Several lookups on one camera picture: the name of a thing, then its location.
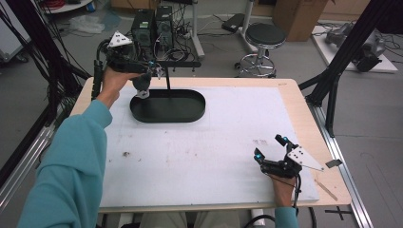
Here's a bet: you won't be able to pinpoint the black oval tray stand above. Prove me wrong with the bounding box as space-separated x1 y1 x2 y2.
129 60 207 124

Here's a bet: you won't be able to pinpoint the thin wooden stick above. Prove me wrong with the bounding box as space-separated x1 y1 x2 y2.
314 179 339 202

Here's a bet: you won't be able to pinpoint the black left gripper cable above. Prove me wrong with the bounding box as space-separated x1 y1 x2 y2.
91 39 110 101

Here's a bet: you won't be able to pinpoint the white round table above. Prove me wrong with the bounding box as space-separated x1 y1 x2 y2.
41 0 94 14

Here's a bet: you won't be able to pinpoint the tangle of black cables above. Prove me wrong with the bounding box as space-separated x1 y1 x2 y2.
155 9 194 63

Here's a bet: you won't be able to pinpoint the person's legs in beige trousers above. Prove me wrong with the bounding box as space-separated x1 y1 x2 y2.
139 211 241 228

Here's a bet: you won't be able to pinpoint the black computer tower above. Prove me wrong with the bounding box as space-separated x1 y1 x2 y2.
155 5 175 51
130 9 156 53

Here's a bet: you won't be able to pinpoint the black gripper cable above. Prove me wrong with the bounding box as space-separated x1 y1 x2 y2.
91 39 110 101
243 174 317 228

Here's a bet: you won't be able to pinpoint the grey white plush toy keychain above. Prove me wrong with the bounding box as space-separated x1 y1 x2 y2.
132 72 153 100

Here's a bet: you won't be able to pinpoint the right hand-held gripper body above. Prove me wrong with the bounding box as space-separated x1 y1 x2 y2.
259 143 325 179

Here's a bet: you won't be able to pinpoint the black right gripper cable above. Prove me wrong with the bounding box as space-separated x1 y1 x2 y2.
243 174 317 228

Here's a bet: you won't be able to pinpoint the person's right hand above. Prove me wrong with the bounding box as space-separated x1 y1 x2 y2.
269 173 298 208

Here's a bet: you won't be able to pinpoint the wooden desk with white legs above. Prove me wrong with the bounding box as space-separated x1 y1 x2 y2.
172 0 258 60

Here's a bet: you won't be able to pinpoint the black round stool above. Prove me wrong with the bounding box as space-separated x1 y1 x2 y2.
235 22 287 79

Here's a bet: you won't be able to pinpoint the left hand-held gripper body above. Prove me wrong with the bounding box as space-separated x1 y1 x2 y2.
105 30 156 74

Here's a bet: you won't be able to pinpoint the white foam mat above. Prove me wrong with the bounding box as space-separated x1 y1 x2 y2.
100 85 320 208

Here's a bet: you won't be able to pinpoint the black metal frame with cables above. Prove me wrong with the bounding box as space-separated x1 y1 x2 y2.
0 0 93 179

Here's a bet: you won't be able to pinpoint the small black card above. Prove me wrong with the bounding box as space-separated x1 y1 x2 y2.
325 159 344 169

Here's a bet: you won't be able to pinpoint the aluminium rail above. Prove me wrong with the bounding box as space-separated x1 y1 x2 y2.
0 124 56 207
308 104 374 228

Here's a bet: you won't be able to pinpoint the black metal frame post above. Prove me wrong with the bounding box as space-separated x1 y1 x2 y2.
297 0 403 139

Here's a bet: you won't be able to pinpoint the black power adapter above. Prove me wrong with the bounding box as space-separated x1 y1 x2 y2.
221 12 245 33

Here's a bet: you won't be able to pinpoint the grey robot gripper on board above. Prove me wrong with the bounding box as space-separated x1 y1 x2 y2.
312 22 398 74

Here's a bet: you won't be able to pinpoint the clear plastic bag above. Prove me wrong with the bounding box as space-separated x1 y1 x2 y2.
67 13 106 35

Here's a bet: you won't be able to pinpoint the person's left hand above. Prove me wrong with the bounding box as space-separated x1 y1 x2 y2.
96 66 142 108

